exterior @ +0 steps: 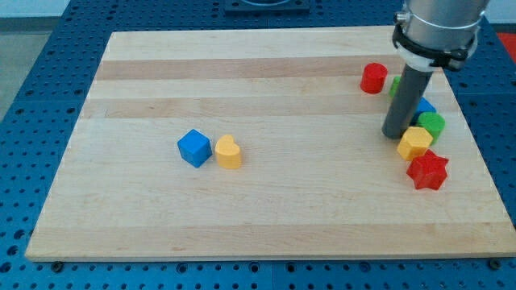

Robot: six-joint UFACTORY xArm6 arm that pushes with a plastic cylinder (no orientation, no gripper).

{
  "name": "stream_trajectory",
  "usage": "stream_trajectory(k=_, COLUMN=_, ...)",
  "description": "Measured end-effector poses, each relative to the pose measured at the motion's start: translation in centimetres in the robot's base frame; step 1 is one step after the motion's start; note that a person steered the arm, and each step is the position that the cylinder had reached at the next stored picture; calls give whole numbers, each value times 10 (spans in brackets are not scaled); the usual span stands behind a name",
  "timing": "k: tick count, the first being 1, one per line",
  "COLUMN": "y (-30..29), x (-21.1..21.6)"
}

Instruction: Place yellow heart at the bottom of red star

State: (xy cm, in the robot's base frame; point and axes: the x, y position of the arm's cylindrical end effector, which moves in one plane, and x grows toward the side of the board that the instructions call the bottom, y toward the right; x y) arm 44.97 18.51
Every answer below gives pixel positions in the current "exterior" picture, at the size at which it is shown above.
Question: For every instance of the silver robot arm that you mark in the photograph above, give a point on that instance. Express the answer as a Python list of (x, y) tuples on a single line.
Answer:
[(431, 34)]

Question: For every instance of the yellow heart block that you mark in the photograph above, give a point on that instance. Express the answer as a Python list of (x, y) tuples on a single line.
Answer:
[(228, 153)]

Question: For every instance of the red star block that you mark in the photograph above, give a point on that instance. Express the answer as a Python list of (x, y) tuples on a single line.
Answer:
[(428, 171)]

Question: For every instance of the wooden board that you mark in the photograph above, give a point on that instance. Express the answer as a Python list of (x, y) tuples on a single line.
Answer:
[(318, 179)]

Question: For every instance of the blue cube block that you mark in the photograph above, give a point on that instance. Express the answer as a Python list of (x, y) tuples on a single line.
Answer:
[(194, 148)]

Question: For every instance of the red cylinder block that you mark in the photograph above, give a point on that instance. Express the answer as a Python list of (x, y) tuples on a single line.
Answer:
[(373, 78)]

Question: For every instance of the green block behind rod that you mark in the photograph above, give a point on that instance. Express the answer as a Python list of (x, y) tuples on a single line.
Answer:
[(394, 86)]

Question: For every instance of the yellow hexagon block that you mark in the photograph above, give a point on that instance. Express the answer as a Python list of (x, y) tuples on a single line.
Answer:
[(414, 142)]

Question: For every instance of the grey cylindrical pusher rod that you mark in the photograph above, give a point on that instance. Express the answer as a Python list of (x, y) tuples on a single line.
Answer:
[(409, 93)]

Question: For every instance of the blue block behind rod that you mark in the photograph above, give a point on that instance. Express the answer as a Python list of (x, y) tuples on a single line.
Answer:
[(423, 107)]

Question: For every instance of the green cylinder block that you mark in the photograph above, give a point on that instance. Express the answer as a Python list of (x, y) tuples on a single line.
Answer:
[(433, 122)]

